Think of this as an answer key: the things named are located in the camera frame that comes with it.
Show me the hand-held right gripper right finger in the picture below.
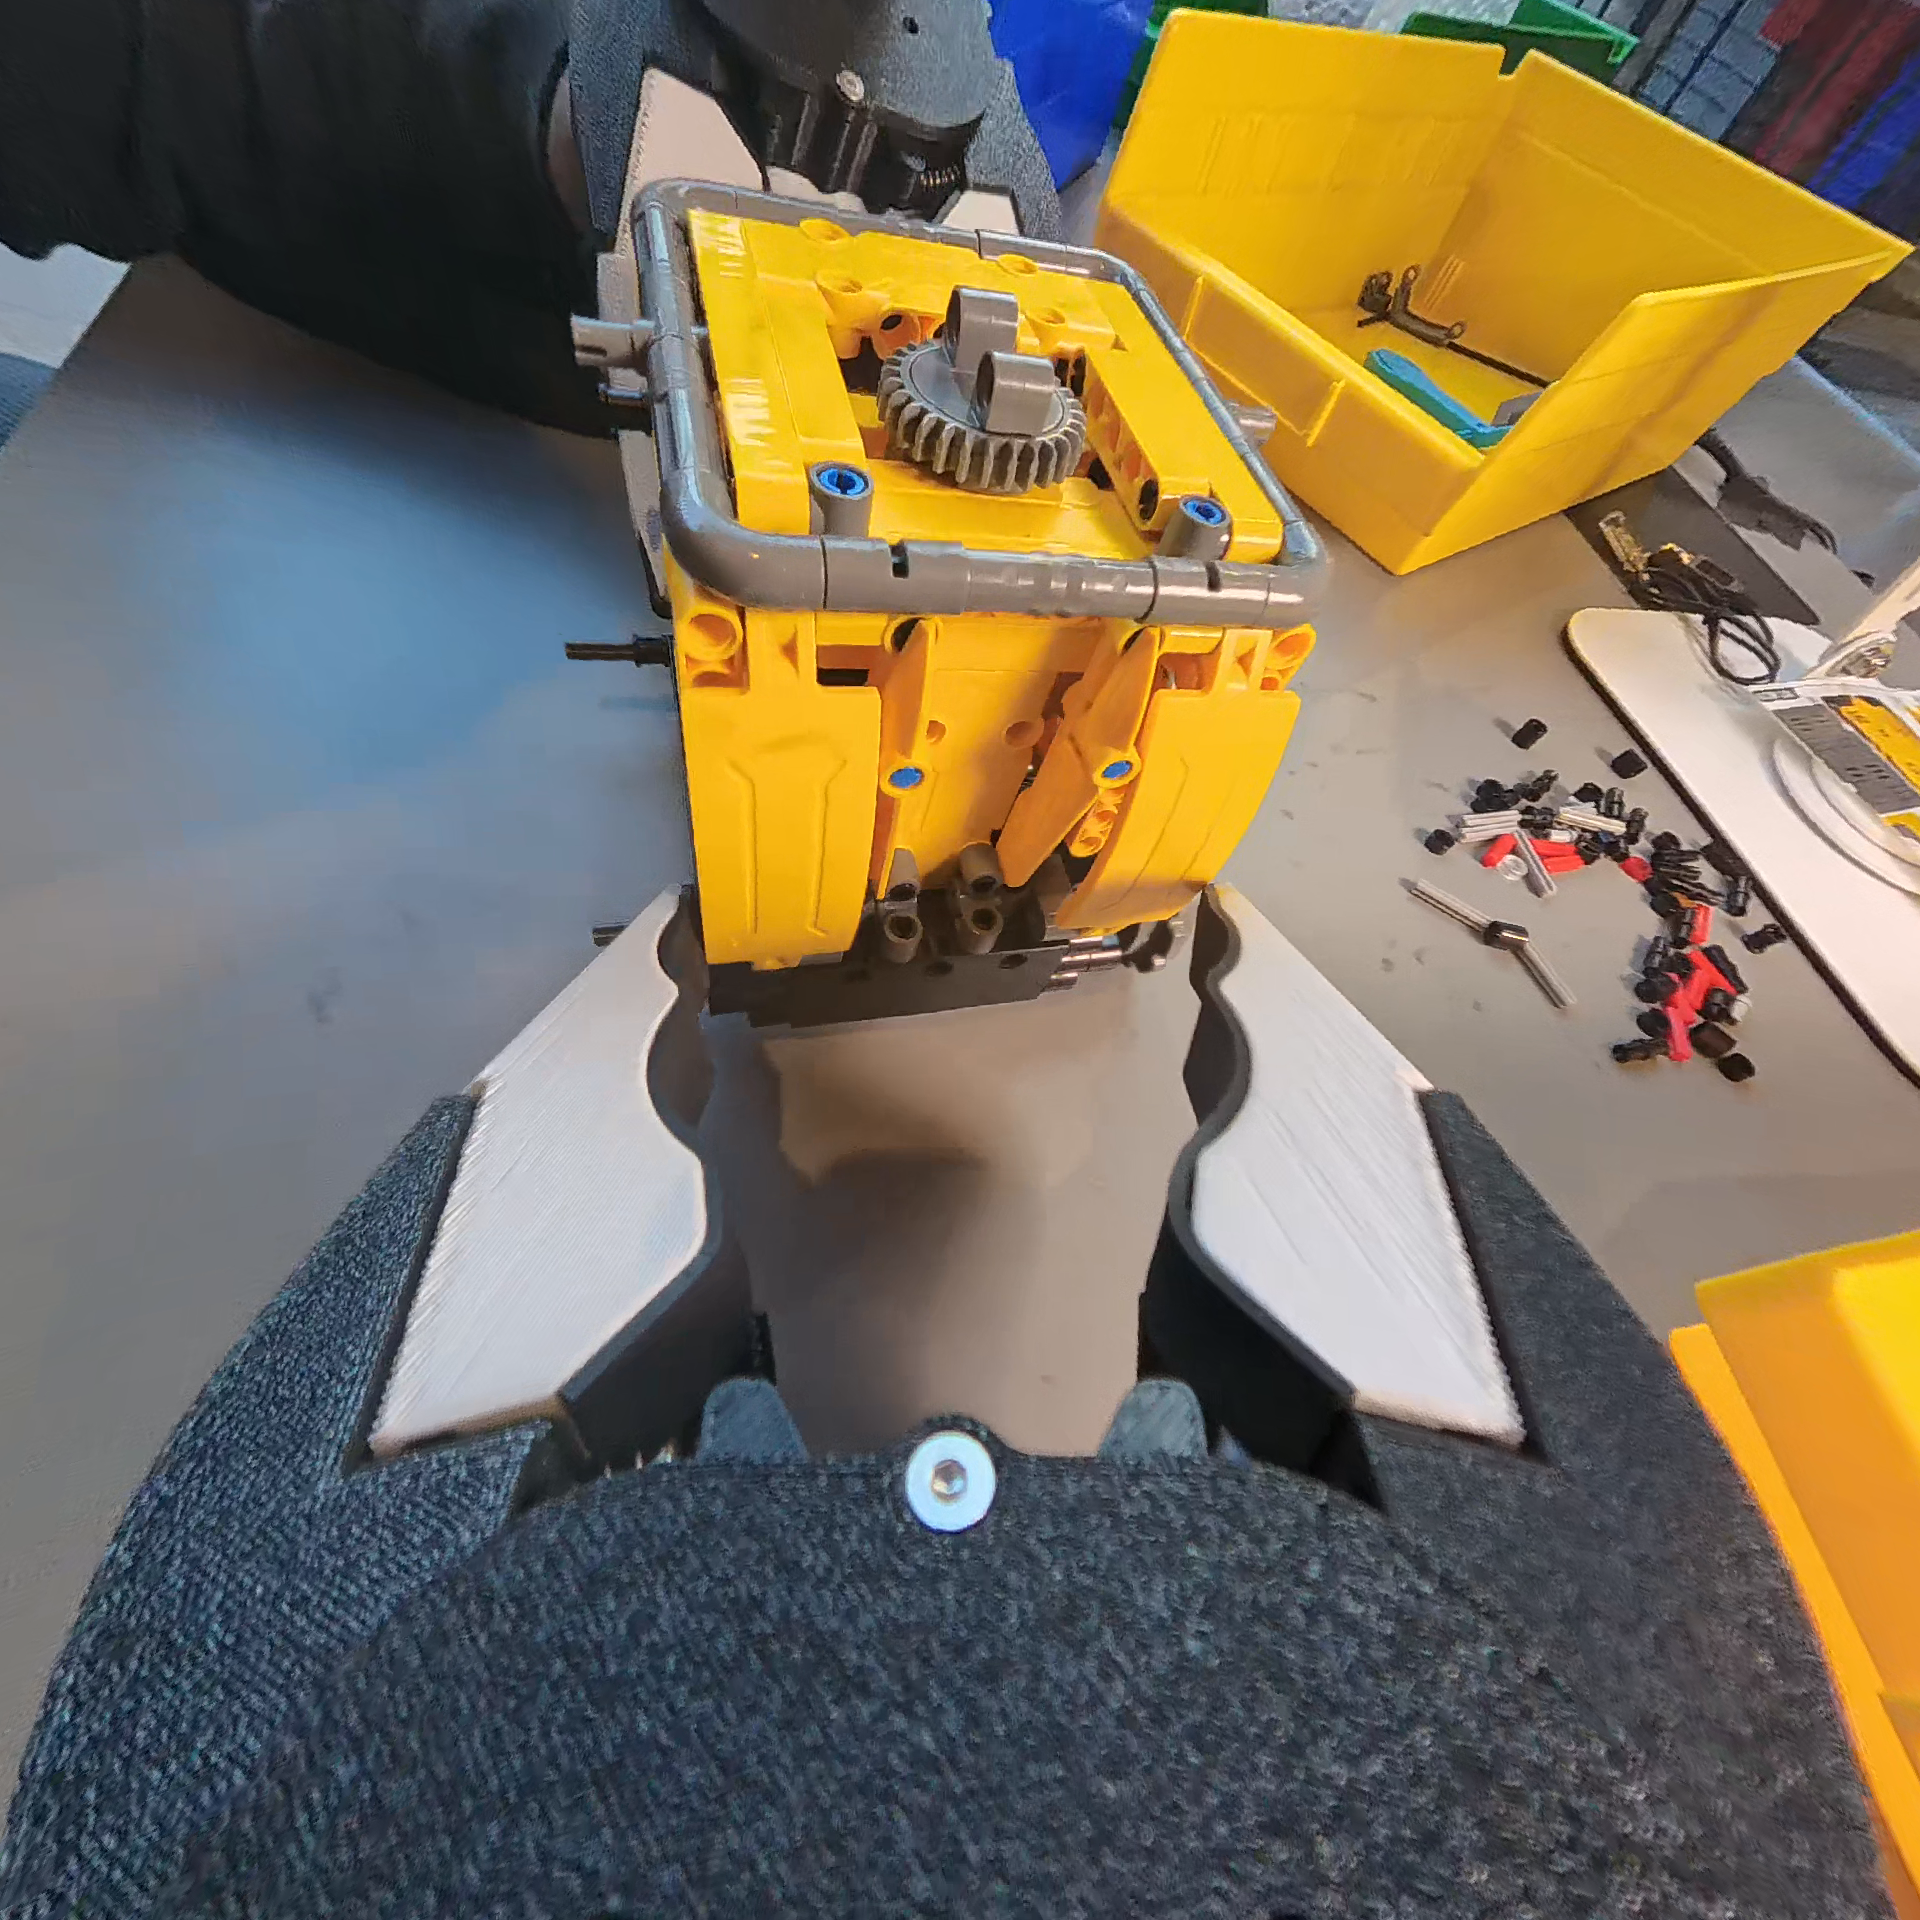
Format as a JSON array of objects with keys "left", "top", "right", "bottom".
[{"left": 1149, "top": 888, "right": 1530, "bottom": 1450}]

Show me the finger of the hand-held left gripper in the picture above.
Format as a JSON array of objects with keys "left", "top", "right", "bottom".
[{"left": 615, "top": 65, "right": 760, "bottom": 200}]

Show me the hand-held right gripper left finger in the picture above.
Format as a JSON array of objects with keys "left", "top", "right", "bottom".
[{"left": 368, "top": 888, "right": 752, "bottom": 1461}]

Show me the black yellow toy brick vehicle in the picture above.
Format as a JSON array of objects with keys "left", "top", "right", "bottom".
[{"left": 564, "top": 175, "right": 1325, "bottom": 1038}]

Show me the white document stand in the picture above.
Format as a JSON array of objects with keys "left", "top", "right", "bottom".
[{"left": 1568, "top": 556, "right": 1920, "bottom": 1080}]

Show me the person's left forearm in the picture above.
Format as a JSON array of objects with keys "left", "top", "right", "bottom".
[{"left": 0, "top": 0, "right": 647, "bottom": 436}]

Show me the grey desk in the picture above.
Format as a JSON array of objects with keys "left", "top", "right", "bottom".
[{"left": 0, "top": 181, "right": 1920, "bottom": 1920}]

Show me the blue plastic bin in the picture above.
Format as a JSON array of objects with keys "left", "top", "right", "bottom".
[{"left": 985, "top": 0, "right": 1156, "bottom": 183}]

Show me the grey axle pin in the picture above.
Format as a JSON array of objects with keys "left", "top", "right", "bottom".
[{"left": 1402, "top": 873, "right": 1570, "bottom": 1013}]

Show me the yellow plastic bin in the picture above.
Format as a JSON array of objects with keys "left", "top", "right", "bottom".
[{"left": 1096, "top": 8, "right": 1916, "bottom": 577}]

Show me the pile of small brick parts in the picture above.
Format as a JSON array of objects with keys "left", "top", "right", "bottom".
[{"left": 1410, "top": 716, "right": 1792, "bottom": 1077}]

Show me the yellow plastic box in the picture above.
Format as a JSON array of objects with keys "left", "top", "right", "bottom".
[{"left": 1667, "top": 1231, "right": 1920, "bottom": 1877}]

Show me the dark brick part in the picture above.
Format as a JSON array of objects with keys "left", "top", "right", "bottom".
[{"left": 1352, "top": 265, "right": 1547, "bottom": 385}]

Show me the blue brick separator tool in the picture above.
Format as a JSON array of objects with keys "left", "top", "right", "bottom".
[{"left": 1368, "top": 344, "right": 1538, "bottom": 453}]

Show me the green plastic bin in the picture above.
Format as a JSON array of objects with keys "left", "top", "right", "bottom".
[{"left": 1402, "top": 0, "right": 1641, "bottom": 87}]

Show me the sticker sheet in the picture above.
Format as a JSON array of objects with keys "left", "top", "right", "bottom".
[{"left": 1751, "top": 676, "right": 1920, "bottom": 847}]

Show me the black cable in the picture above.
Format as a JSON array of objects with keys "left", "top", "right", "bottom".
[{"left": 1592, "top": 504, "right": 1791, "bottom": 685}]

